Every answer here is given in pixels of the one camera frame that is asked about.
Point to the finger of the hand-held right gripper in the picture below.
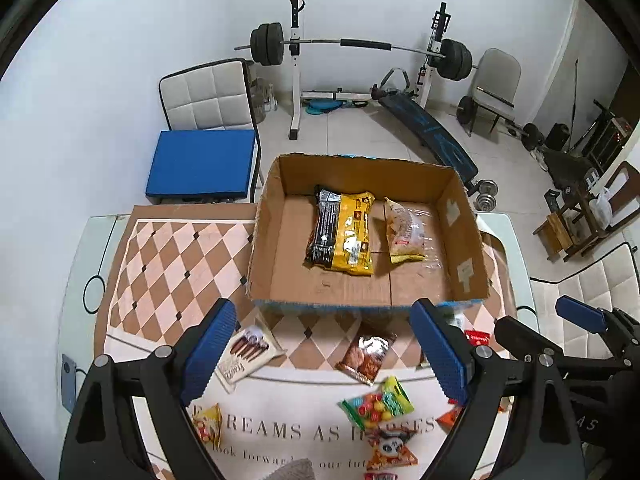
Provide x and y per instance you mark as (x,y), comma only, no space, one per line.
(517,335)
(582,314)

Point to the black exercise machine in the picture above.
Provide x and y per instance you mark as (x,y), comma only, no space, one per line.
(570,165)

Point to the white chocolate stick packet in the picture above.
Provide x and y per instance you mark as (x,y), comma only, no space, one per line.
(250,355)

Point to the grey cloth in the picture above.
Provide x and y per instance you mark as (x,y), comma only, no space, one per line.
(292,470)

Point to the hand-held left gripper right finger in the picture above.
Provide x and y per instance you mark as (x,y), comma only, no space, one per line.
(440,355)

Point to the blue sit-up bench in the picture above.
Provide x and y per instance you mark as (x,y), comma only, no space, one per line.
(430,130)

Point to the colourful candy packet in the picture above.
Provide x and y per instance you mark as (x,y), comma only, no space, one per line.
(375,405)

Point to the black speaker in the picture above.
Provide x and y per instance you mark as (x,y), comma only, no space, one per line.
(557,136)

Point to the blue seat cushion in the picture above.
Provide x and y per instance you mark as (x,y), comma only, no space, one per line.
(200,162)

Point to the orange panda snack packet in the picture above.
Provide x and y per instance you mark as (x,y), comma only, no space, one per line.
(390,452)

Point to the dark red packet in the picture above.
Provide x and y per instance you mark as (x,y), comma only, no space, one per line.
(382,476)

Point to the white plastic bag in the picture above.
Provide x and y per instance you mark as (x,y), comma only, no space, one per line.
(601,207)

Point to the clear water jug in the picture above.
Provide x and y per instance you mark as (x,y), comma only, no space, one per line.
(260,100)

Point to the small yellow red packet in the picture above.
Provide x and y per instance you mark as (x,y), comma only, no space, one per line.
(209,425)

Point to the chrome dumbbell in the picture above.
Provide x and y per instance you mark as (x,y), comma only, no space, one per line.
(484,187)
(485,203)

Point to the short black barbell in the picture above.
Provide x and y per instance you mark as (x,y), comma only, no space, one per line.
(465,110)

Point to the printed cardboard box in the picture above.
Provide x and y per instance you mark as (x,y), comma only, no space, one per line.
(285,240)

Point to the blue balance disc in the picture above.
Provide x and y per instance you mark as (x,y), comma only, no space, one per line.
(322,107)

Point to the grey phone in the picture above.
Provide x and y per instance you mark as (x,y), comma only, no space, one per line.
(68,380)

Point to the wooden chair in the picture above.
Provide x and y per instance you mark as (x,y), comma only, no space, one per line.
(575,230)

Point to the long barbell with black plates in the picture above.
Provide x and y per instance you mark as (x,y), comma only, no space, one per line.
(267,42)

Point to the grey chair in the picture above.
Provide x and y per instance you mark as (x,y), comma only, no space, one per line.
(497,72)

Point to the checkered printed table mat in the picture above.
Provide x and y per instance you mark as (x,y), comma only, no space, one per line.
(165,270)

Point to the white padded chair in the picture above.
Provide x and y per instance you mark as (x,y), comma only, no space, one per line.
(205,95)

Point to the white barbell rack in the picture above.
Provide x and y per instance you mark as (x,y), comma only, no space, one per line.
(295,85)

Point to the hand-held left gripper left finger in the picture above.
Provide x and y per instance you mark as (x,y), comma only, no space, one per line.
(210,352)

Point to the clear yellow snack packet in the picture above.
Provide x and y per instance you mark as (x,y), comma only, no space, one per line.
(404,230)

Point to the yellow black snack bag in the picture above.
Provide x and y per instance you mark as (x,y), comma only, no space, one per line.
(350,230)

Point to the white quilted chair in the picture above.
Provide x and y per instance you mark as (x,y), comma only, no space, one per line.
(590,280)

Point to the small orange packet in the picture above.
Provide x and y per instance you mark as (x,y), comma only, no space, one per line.
(448,417)

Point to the brown snack packet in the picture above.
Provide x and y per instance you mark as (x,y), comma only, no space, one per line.
(367,355)

